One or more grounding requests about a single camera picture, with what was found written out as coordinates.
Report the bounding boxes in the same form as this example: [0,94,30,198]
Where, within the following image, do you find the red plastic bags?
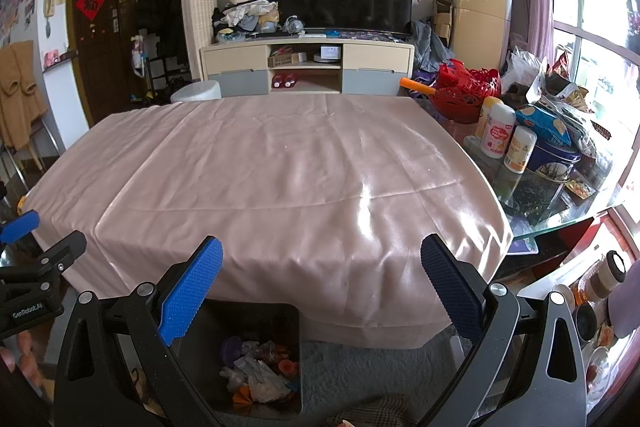
[436,59,502,100]

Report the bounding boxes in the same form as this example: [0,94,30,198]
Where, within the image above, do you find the cup with black lid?
[595,251,628,293]

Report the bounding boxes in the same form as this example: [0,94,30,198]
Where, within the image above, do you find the white spray bottle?
[131,36,151,80]

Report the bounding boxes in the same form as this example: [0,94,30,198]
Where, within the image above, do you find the metal chair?
[0,122,66,188]

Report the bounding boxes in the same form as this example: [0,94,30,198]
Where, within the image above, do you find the white plastic bag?
[500,48,548,95]

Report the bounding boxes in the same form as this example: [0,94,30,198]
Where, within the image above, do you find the red plastic basket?
[431,86,493,125]

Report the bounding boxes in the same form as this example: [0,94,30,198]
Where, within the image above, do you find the glass jar with dark leaves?
[500,169,568,228]

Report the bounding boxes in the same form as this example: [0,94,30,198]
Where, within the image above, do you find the white bottle orange label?
[503,125,538,174]

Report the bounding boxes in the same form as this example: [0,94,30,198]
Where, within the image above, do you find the brown checked cloth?
[327,399,417,427]

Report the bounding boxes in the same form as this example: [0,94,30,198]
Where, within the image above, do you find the orange foam stick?
[400,77,437,96]

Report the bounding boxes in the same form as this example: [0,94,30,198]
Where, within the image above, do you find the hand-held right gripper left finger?
[52,235,224,427]

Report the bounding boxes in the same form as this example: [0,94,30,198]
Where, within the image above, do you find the dark ceramic cup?
[575,304,598,345]

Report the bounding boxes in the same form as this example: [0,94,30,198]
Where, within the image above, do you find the white tissue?
[219,367,243,393]

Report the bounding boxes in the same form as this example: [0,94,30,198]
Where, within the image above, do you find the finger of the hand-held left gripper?
[0,230,87,284]
[0,209,41,245]

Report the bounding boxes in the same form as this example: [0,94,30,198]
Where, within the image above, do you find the flat cardboard box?
[267,52,307,68]

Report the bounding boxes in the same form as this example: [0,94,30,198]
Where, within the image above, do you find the pile of clothes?
[211,0,280,45]

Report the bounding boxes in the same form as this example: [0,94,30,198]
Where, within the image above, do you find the white bottle pale yellow label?
[475,97,502,138]

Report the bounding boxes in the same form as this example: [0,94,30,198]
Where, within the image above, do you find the blue snack box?
[515,106,572,146]

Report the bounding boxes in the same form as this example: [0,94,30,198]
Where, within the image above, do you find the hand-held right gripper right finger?
[420,234,587,427]

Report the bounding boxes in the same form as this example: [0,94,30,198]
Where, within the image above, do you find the white bottle pink label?
[480,103,517,158]

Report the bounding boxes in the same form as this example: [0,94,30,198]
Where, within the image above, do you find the grey blue cloth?
[411,19,456,72]

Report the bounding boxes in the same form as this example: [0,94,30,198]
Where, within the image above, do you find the pink tablecloth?
[22,94,513,350]

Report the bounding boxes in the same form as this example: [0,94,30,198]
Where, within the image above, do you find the purple plastic package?
[222,336,244,365]

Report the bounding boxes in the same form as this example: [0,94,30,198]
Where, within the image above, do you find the dark grey trash bin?
[169,298,304,419]

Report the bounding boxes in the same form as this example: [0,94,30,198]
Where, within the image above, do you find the white round stool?
[170,82,222,104]

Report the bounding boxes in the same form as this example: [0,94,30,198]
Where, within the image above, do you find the dark coats on rack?
[134,0,188,68]

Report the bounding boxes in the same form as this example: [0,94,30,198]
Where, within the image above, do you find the pile of snack bags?
[537,52,618,198]

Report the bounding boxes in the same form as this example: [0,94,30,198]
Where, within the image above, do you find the stack of cardboard boxes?
[432,0,455,50]

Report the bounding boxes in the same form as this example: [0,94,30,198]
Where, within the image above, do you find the person's left hand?
[0,334,38,380]

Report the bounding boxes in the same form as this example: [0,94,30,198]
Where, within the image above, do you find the dark blue round tin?
[527,138,583,180]

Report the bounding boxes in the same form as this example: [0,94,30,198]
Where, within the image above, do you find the beige grey television cabinet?
[200,39,416,96]

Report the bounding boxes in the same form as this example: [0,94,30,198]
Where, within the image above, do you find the tan coat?
[0,41,48,150]

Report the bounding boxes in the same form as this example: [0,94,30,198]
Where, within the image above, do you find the beige folding screen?
[178,0,217,82]

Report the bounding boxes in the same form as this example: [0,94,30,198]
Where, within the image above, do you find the brown door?
[67,0,138,128]

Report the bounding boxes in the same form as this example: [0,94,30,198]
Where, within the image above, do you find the red square door decoration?
[76,0,106,20]

